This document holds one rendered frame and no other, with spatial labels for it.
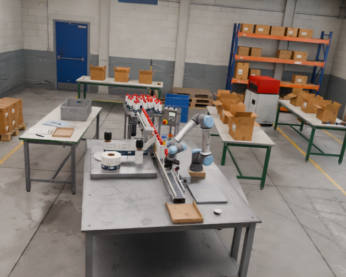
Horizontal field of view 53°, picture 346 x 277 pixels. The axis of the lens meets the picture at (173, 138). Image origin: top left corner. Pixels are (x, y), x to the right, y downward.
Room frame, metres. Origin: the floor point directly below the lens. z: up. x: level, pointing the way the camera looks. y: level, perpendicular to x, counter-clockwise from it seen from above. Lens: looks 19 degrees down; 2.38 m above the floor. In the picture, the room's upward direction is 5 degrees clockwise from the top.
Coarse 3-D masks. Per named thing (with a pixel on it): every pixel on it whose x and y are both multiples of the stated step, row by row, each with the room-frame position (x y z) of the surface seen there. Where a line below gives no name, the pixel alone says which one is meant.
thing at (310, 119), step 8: (280, 104) 8.40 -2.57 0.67; (288, 104) 7.97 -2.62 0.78; (296, 112) 7.22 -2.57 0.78; (304, 120) 6.80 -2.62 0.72; (312, 120) 6.61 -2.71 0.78; (320, 120) 6.66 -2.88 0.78; (336, 120) 6.79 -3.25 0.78; (312, 128) 6.35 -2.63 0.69; (320, 128) 6.35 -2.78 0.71; (328, 128) 6.36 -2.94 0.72; (336, 128) 6.37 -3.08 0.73; (344, 128) 6.32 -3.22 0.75; (304, 136) 7.44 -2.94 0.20; (312, 136) 6.34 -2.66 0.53; (344, 136) 6.42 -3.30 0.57; (312, 144) 6.94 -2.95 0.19; (344, 144) 6.37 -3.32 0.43; (312, 152) 6.37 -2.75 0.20
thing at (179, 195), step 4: (156, 156) 3.74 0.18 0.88; (160, 160) 3.62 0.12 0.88; (168, 176) 3.21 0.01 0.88; (172, 176) 3.22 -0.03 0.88; (172, 180) 3.13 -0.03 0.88; (172, 184) 3.05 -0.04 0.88; (176, 184) 3.05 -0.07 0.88; (176, 188) 2.97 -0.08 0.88; (172, 192) 2.88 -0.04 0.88; (176, 192) 2.88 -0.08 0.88; (180, 192) 2.89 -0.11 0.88; (176, 196) 2.81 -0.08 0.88; (180, 196) 2.81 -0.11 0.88
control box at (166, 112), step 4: (164, 108) 3.69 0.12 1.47; (172, 108) 3.71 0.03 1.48; (164, 112) 3.68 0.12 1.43; (168, 112) 3.66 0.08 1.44; (176, 112) 3.63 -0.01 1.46; (164, 116) 3.68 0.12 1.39; (168, 116) 3.66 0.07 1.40; (176, 116) 3.63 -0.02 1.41; (168, 120) 3.66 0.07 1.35; (164, 124) 3.68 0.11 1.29; (168, 124) 3.66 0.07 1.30; (172, 124) 3.64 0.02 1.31
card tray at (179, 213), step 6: (168, 204) 2.73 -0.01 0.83; (174, 204) 2.74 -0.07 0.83; (180, 204) 2.75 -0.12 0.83; (186, 204) 2.75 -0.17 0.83; (192, 204) 2.76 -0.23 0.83; (168, 210) 2.61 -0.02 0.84; (174, 210) 2.63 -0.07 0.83; (180, 210) 2.64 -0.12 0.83; (186, 210) 2.65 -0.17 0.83; (192, 210) 2.66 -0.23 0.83; (198, 210) 2.63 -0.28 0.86; (174, 216) 2.54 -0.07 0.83; (180, 216) 2.55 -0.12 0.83; (186, 216) 2.56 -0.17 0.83; (192, 216) 2.57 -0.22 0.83; (198, 216) 2.58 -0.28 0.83; (174, 222) 2.44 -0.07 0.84; (180, 222) 2.45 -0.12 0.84; (186, 222) 2.46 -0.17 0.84; (192, 222) 2.47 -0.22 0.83; (198, 222) 2.49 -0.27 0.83
